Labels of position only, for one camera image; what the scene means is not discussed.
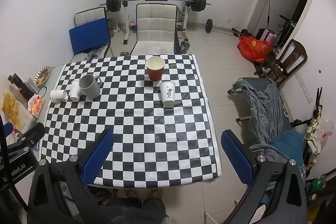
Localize barbell with black plates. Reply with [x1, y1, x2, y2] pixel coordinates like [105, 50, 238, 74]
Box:
[100, 0, 212, 13]

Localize person's grey trousers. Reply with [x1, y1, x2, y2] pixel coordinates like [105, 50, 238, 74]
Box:
[97, 196, 181, 224]

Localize white chair with blue board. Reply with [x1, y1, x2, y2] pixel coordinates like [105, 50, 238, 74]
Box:
[69, 7, 114, 60]

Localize white printed paper cup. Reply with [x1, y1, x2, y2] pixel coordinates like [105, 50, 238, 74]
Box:
[159, 80, 176, 107]

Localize white wall power strip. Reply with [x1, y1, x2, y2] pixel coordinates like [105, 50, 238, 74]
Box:
[295, 72, 313, 104]

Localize orange snack packet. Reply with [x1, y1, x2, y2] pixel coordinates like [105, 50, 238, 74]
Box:
[28, 94, 45, 118]

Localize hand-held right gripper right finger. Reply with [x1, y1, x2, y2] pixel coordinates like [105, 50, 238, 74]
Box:
[221, 129, 308, 224]

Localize green packet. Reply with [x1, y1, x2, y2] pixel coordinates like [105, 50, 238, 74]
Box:
[310, 174, 327, 194]

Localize yellow snack packet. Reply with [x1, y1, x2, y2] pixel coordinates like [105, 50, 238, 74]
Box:
[1, 90, 36, 132]

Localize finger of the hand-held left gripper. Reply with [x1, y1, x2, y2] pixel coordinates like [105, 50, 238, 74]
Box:
[14, 122, 46, 154]

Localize white weight bench rack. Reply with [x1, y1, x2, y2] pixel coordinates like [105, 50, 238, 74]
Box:
[120, 0, 197, 45]

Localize grey mug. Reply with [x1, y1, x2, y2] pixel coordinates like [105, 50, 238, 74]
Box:
[79, 74, 103, 100]

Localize black white checkered tablecloth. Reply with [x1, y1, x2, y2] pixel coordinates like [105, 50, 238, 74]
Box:
[41, 54, 222, 187]

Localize teal blanket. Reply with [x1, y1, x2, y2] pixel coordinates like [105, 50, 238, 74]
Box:
[268, 130, 306, 174]

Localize red plastic bag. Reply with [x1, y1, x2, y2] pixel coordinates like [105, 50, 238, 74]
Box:
[238, 35, 274, 62]

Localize black desk device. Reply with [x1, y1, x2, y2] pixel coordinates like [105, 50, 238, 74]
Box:
[7, 73, 36, 98]

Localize red paper cup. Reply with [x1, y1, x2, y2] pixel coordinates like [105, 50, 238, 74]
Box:
[146, 56, 165, 82]

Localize dark wooden chair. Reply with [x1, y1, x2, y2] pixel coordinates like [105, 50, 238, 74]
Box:
[253, 39, 308, 83]

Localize black exercise machine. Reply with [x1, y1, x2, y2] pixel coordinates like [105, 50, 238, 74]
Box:
[276, 14, 298, 47]

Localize white padded chair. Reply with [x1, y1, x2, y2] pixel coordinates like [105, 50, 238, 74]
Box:
[130, 3, 180, 56]

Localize small white plain cup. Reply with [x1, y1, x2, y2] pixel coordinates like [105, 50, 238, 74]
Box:
[50, 89, 68, 103]

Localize silver dumbbell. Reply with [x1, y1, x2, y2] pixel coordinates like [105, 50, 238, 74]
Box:
[179, 40, 191, 54]

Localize plate of snacks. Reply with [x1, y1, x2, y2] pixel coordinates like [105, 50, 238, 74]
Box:
[34, 65, 51, 87]

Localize small white printed cup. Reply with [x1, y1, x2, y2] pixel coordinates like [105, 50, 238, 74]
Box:
[70, 80, 83, 102]

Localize pink suitcase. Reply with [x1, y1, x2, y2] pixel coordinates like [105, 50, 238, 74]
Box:
[259, 29, 278, 44]

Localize folding camp bed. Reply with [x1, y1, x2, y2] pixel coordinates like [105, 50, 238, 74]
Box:
[227, 77, 293, 130]

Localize grey cloth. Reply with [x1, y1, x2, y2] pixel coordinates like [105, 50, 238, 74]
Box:
[232, 79, 284, 153]

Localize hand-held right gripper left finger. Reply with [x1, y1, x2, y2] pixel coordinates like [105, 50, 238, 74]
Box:
[27, 129, 114, 224]

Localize white plastic bag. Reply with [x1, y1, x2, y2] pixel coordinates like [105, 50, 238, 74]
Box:
[312, 119, 335, 153]

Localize small barbell with black plate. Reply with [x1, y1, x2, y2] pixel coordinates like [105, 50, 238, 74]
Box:
[197, 19, 238, 34]

